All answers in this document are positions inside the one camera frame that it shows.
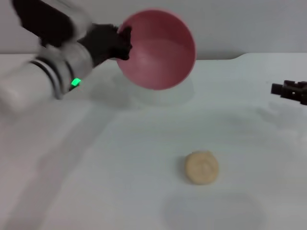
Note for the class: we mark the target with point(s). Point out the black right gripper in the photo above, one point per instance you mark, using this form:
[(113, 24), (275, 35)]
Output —
[(296, 92)]

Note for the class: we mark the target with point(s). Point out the pink plastic bowl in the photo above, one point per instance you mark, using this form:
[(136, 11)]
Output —
[(163, 52)]

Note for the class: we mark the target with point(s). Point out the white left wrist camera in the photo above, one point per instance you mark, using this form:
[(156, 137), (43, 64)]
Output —
[(48, 21)]

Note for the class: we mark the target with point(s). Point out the round beige egg yolk pastry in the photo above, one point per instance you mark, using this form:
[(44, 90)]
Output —
[(201, 167)]

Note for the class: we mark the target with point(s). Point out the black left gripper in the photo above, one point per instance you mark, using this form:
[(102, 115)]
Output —
[(103, 40)]

